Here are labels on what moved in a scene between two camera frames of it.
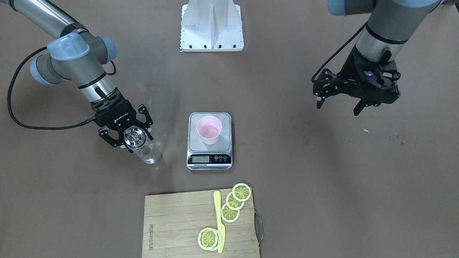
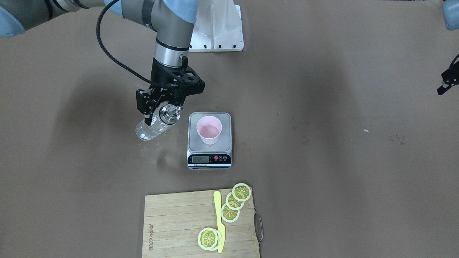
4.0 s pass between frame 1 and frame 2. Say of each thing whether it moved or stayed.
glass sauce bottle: moved
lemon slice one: stayed
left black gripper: moved
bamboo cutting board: stayed
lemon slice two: stayed
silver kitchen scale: stayed
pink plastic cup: stayed
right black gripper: moved
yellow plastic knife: stayed
